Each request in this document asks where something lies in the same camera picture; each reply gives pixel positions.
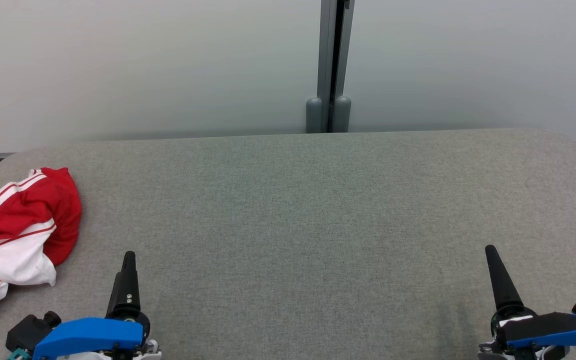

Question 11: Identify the grey double partition post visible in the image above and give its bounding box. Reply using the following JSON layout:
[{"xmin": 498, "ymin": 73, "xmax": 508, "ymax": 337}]
[{"xmin": 316, "ymin": 0, "xmax": 356, "ymax": 134}]

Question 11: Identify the blue right camera mount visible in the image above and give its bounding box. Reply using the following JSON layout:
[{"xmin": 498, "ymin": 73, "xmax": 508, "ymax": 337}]
[{"xmin": 497, "ymin": 312, "xmax": 576, "ymax": 351}]

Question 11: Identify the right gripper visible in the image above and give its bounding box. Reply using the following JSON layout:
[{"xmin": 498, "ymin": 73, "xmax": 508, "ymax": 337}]
[{"xmin": 478, "ymin": 244, "xmax": 569, "ymax": 360}]

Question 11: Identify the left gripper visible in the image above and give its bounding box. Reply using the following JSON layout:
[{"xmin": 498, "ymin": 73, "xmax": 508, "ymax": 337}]
[{"xmin": 103, "ymin": 251, "xmax": 162, "ymax": 360}]

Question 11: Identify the grey rounded post foot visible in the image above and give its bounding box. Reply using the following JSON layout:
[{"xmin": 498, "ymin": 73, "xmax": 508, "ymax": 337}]
[
  {"xmin": 333, "ymin": 96, "xmax": 352, "ymax": 133},
  {"xmin": 306, "ymin": 96, "xmax": 324, "ymax": 134}
]

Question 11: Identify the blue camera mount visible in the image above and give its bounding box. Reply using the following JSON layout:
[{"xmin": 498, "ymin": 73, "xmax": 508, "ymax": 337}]
[
  {"xmin": 497, "ymin": 312, "xmax": 576, "ymax": 351},
  {"xmin": 32, "ymin": 317, "xmax": 145, "ymax": 360}
]

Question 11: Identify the blue left camera mount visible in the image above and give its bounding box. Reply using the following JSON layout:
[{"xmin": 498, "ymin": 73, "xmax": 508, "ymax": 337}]
[{"xmin": 32, "ymin": 317, "xmax": 145, "ymax": 360}]

